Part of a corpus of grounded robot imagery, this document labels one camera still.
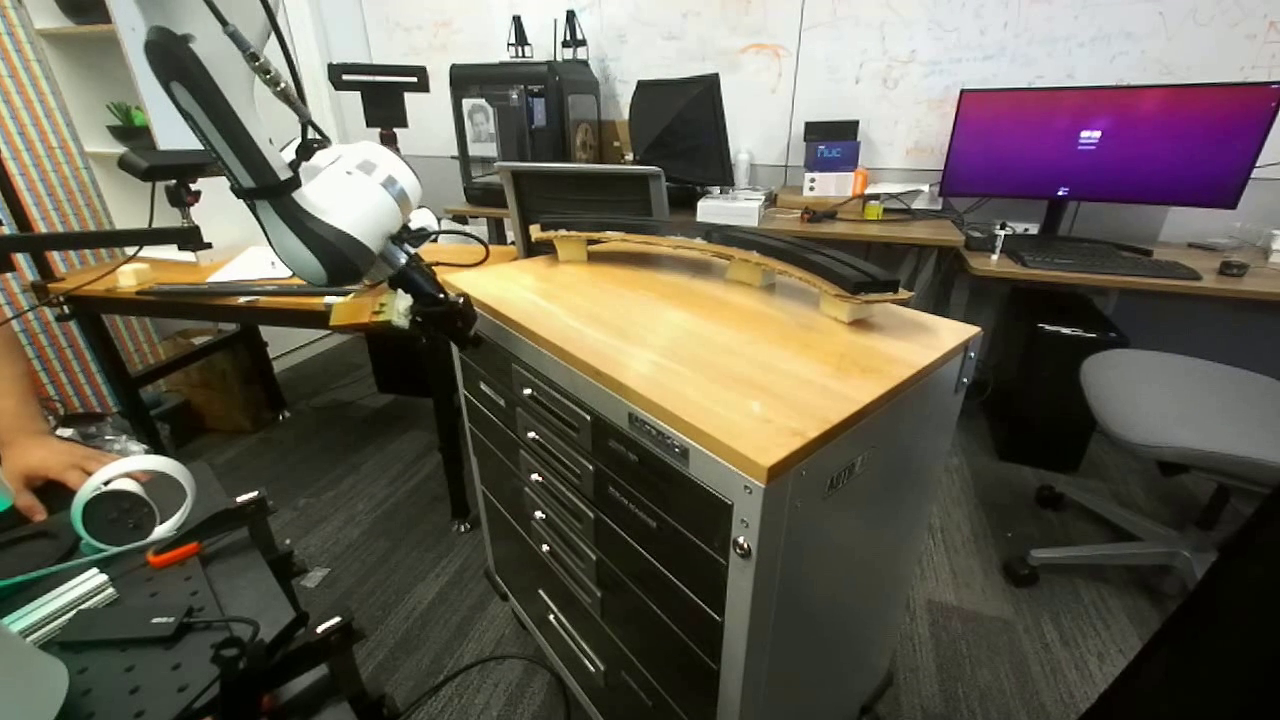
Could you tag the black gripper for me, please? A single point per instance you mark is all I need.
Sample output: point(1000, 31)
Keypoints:
point(433, 304)

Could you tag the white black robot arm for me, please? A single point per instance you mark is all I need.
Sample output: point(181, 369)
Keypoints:
point(340, 217)

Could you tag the person's hand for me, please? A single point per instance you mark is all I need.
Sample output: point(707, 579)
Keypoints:
point(38, 461)

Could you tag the grey chair backrest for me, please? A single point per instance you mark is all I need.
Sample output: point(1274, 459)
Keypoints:
point(567, 189)

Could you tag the grey metal tool cabinet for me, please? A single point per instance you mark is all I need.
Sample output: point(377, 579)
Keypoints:
point(700, 497)

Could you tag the white tape roll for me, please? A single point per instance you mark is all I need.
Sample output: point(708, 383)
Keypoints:
point(118, 500)

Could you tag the curved black wooden track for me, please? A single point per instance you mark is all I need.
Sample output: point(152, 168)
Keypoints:
point(836, 284)

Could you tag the black keyboard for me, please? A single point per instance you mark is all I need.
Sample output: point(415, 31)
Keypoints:
point(1100, 265)

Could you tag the purple screen monitor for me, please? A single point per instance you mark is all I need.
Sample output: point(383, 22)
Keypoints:
point(1116, 143)

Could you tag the grey office chair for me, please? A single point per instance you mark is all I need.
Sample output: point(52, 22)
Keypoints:
point(1182, 413)

